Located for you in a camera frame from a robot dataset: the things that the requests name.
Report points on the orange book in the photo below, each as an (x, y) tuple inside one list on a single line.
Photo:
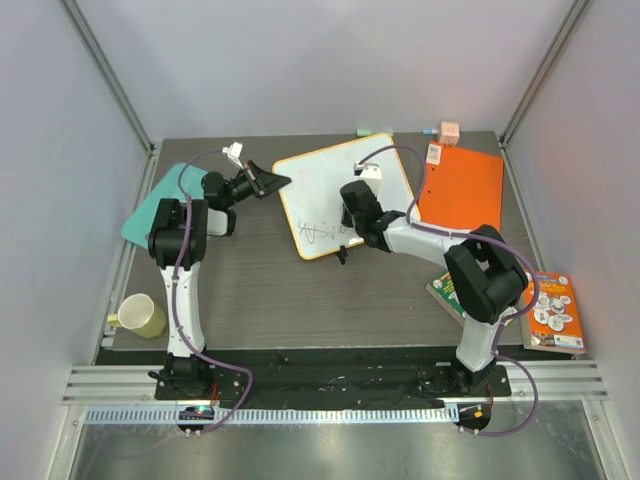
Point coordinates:
[(553, 324)]

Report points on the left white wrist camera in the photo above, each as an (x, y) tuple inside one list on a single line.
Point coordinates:
[(233, 153)]

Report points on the pink cube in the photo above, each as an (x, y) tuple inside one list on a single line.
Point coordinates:
[(449, 133)]

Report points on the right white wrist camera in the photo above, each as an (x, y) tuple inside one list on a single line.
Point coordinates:
[(371, 174)]

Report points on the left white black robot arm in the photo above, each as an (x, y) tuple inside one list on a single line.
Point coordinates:
[(177, 242)]

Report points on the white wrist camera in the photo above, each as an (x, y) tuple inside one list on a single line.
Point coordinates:
[(371, 174), (233, 153)]

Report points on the orange folder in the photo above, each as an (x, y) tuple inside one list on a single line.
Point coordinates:
[(463, 188)]

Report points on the teal cutting board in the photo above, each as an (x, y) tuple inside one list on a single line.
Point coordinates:
[(138, 227)]

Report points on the yellow framed whiteboard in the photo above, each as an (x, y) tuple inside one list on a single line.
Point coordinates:
[(312, 200)]

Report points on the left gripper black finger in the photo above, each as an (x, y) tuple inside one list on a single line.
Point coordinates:
[(254, 173), (266, 188)]

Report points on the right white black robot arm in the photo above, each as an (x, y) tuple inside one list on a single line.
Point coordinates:
[(487, 278)]

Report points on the green white eraser block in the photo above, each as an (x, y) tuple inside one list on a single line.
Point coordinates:
[(361, 132)]

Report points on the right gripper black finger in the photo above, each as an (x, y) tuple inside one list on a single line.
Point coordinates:
[(346, 218), (361, 231)]

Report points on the left black whiteboard foot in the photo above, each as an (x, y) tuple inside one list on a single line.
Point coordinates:
[(342, 254)]

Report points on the slotted grey cable duct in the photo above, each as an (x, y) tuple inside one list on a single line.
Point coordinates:
[(183, 415)]

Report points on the green book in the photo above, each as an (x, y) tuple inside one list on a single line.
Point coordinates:
[(441, 288)]

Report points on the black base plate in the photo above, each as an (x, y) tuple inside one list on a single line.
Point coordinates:
[(332, 379)]

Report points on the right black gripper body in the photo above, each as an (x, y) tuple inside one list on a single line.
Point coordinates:
[(355, 228)]

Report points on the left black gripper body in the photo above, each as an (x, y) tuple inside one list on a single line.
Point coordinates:
[(240, 190)]

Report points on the pale yellow mug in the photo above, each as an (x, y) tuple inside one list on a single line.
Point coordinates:
[(140, 315)]

